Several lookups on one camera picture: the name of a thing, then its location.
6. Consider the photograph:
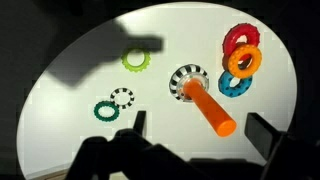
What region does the orange toy ring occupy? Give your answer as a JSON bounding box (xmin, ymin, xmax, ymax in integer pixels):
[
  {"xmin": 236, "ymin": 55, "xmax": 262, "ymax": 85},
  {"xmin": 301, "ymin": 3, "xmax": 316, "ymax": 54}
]
[{"xmin": 227, "ymin": 43, "xmax": 263, "ymax": 80}]

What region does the dark green toy ring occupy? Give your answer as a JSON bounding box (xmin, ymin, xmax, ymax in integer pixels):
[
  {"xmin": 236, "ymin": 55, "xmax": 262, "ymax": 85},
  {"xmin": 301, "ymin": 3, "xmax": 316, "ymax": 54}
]
[{"xmin": 93, "ymin": 100, "xmax": 120, "ymax": 123}]

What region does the small black white striped ring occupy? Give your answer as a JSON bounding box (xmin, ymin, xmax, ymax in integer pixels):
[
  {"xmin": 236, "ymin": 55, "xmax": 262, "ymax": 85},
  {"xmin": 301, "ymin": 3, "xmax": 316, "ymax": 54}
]
[{"xmin": 109, "ymin": 87, "xmax": 136, "ymax": 110}]

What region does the blue dotted toy ring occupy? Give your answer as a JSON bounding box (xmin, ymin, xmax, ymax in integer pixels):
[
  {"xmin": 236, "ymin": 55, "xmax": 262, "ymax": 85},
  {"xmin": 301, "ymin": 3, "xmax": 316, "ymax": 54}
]
[{"xmin": 218, "ymin": 70, "xmax": 253, "ymax": 98}]

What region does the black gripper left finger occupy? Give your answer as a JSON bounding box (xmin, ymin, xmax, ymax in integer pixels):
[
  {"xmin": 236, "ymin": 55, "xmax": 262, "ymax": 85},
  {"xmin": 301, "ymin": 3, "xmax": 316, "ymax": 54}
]
[{"xmin": 132, "ymin": 110, "xmax": 148, "ymax": 137}]

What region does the red toy ring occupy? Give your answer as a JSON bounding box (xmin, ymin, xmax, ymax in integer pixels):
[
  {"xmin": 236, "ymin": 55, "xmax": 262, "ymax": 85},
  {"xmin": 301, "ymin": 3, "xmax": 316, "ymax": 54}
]
[{"xmin": 222, "ymin": 22, "xmax": 261, "ymax": 58}]

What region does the yellow-green toy ring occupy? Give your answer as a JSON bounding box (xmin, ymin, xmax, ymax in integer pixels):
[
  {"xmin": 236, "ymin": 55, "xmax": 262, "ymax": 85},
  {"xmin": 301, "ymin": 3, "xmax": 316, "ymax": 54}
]
[{"xmin": 120, "ymin": 47, "xmax": 152, "ymax": 73}]

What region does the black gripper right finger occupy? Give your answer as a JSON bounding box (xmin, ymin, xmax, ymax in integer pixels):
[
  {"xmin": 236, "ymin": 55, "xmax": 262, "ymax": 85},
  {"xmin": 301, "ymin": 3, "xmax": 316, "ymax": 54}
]
[{"xmin": 244, "ymin": 112, "xmax": 288, "ymax": 162}]

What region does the orange pole striped base stand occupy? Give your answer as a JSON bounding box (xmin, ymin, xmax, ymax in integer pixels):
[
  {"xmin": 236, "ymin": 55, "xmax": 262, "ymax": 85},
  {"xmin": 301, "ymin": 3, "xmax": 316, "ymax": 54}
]
[{"xmin": 168, "ymin": 63, "xmax": 238, "ymax": 138}]

